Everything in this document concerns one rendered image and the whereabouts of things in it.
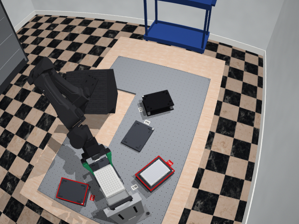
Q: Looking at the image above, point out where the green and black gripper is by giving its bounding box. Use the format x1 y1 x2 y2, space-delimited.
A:
81 137 113 176

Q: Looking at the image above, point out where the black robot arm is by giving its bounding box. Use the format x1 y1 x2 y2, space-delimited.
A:
27 57 101 160

